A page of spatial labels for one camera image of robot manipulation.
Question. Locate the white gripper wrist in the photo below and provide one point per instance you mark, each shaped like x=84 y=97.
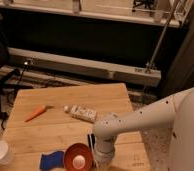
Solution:
x=103 y=157

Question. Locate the black striped whiteboard eraser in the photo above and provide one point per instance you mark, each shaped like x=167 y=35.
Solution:
x=91 y=141

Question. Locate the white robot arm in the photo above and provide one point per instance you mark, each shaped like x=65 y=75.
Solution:
x=176 y=109

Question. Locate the red bowl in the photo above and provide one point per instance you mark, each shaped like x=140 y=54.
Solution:
x=78 y=157

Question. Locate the white patterned plastic bottle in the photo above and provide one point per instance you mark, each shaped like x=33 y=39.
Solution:
x=81 y=113

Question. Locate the blue sponge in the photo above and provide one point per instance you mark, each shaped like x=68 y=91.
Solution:
x=51 y=161

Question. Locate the orange toy carrot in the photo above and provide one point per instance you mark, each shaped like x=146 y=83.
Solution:
x=37 y=112

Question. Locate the white baseboard heater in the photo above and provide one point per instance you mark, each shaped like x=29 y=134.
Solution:
x=130 y=74

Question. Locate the metal pole stand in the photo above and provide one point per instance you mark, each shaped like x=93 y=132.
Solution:
x=149 y=65

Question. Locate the white paper cup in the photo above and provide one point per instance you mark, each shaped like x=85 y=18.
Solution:
x=6 y=155

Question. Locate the wooden shelf ledge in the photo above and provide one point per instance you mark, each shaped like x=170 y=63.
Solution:
x=150 y=12

